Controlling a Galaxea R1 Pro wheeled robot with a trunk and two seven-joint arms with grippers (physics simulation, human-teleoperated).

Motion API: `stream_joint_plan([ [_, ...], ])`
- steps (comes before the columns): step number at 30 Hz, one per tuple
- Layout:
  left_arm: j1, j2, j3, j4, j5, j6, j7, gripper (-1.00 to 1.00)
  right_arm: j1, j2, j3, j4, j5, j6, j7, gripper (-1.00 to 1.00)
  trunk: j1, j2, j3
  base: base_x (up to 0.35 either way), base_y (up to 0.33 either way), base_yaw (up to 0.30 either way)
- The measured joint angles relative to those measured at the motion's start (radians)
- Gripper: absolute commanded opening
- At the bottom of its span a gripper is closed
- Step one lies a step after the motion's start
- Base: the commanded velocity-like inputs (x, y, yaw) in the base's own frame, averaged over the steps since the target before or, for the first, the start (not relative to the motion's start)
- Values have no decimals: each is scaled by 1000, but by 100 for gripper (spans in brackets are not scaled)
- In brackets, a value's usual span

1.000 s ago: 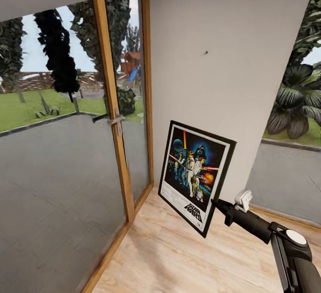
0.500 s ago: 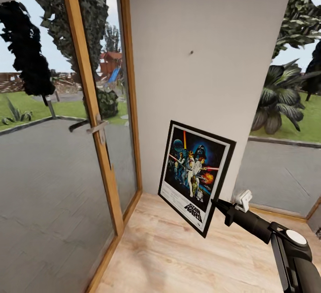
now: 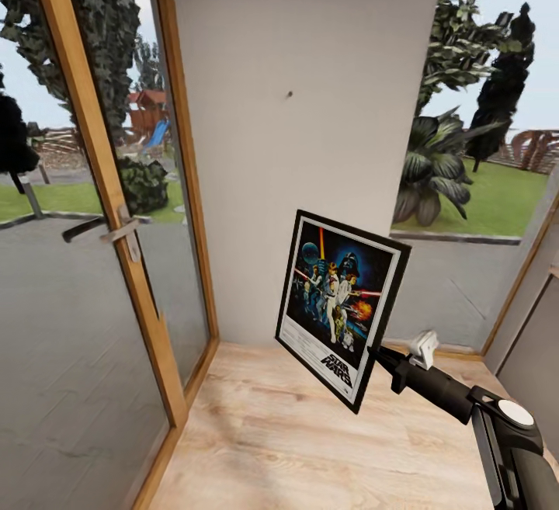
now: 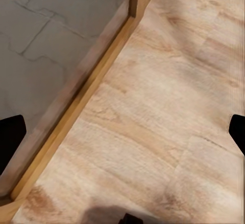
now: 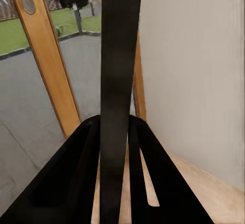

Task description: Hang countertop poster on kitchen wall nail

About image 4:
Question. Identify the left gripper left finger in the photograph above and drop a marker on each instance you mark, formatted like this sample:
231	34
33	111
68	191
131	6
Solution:
12	132

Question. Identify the door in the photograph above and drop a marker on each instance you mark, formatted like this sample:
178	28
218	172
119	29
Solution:
53	56

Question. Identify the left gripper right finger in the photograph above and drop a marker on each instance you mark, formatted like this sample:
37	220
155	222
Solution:
237	131

